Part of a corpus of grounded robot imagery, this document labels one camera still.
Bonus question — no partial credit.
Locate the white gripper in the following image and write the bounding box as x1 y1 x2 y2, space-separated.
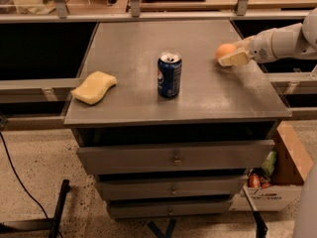
218 28 276 67

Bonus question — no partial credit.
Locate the orange fruit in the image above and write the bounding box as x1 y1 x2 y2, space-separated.
215 44 237 60

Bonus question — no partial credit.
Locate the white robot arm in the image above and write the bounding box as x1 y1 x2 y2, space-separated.
215 9 317 238

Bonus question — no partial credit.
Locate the blue pepsi can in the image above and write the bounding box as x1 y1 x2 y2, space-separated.
158 52 182 98

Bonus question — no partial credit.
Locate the grey drawer cabinet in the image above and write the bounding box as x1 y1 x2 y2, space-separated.
65 21 288 219

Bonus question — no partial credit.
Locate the top grey drawer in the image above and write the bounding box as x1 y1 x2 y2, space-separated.
77 140 274 175

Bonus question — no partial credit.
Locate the grey drawer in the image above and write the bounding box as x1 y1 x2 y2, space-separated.
107 199 232 219
77 140 274 175
96 176 247 201

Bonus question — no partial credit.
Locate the green snack bag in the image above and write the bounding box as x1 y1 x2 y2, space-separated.
262 150 277 178

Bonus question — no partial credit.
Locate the red snack packet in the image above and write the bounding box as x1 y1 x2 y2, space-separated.
249 174 261 188

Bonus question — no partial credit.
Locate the cardboard box with snacks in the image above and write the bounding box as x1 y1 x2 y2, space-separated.
229 121 315 212

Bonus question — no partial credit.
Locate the yellow sponge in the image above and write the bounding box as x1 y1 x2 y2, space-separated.
71 71 117 105

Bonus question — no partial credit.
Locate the black stand leg right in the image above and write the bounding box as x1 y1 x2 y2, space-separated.
243 185 268 238

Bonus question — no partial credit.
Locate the middle grey drawer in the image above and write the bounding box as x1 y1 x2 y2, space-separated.
96 176 247 201

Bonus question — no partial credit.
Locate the bottom grey drawer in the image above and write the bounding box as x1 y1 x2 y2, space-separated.
107 199 232 219

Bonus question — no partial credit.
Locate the black metal stand leg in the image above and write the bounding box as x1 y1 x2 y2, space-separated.
0 179 70 238

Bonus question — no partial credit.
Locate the black floor cable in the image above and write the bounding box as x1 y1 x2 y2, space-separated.
0 131 64 238

